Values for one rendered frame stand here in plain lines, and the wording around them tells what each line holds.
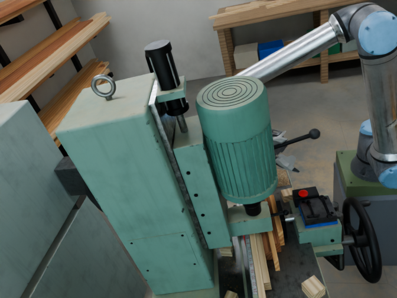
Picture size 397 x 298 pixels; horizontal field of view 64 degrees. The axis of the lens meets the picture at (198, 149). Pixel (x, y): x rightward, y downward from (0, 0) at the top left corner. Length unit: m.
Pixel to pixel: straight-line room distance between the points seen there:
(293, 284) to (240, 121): 0.55
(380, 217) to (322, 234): 0.77
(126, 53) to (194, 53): 0.92
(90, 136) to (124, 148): 0.08
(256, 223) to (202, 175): 0.29
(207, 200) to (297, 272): 0.37
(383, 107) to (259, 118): 0.65
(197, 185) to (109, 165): 0.24
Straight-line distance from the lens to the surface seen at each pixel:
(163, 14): 4.29
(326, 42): 1.29
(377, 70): 1.23
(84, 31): 3.83
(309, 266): 1.10
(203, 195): 0.90
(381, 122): 1.36
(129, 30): 4.49
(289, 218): 1.13
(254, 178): 0.85
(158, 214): 0.90
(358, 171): 1.74
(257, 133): 0.77
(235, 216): 1.06
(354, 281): 2.13
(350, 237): 1.26
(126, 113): 0.72
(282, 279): 1.08
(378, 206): 1.80
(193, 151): 0.80
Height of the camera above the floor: 1.83
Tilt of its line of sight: 36 degrees down
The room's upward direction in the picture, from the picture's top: 17 degrees counter-clockwise
